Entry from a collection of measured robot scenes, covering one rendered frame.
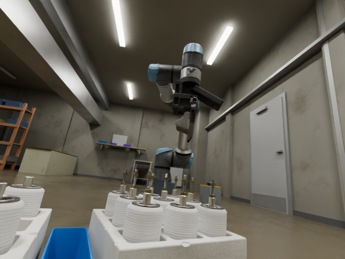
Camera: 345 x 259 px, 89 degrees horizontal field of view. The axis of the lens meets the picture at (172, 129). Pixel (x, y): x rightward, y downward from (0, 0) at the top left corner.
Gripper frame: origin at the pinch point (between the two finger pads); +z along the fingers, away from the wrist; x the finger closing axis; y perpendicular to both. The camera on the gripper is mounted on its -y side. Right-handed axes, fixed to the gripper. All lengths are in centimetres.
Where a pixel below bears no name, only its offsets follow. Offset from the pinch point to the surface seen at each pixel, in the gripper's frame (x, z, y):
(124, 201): 1.3, 21.9, 17.8
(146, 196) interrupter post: 7.6, 19.1, 10.6
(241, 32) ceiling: -251, -304, -96
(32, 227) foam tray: 12.7, 28.3, 34.9
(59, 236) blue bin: -9, 37, 41
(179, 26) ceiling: -248, -304, 35
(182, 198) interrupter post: 1.1, 18.9, 0.9
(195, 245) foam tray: 6.6, 29.0, -3.4
